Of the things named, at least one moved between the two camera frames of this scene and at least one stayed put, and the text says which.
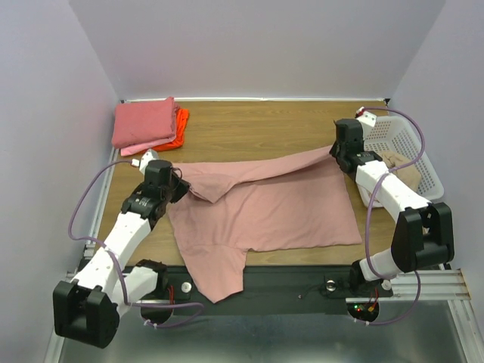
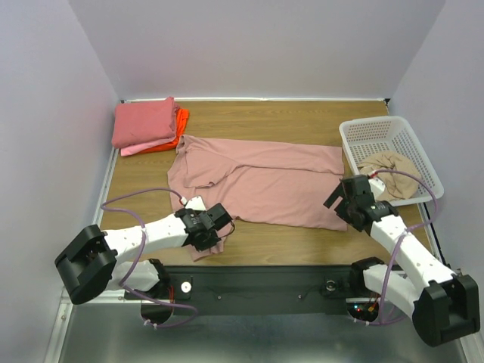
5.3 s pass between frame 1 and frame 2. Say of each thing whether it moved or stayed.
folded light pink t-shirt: stayed
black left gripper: moved
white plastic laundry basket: stayed
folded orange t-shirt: stayed
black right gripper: moved
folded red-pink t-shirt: stayed
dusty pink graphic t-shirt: moved
